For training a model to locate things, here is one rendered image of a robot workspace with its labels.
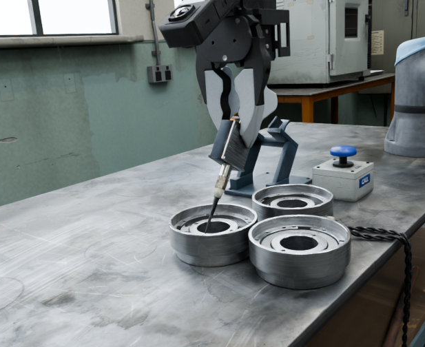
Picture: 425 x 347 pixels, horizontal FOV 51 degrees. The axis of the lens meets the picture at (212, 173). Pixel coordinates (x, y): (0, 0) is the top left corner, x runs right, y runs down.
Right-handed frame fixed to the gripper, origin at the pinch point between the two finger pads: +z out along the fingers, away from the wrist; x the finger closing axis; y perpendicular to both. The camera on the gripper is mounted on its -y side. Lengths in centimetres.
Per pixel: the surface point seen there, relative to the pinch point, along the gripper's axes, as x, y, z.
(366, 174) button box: -6.0, 24.5, 10.0
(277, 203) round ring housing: -0.7, 7.4, 10.3
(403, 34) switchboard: 104, 380, -13
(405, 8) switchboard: 103, 378, -34
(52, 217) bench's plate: 30.9, -7.7, 13.1
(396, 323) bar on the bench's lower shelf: -10.1, 28.3, 36.8
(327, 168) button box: -1.2, 21.1, 8.8
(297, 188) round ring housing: -0.8, 12.6, 9.8
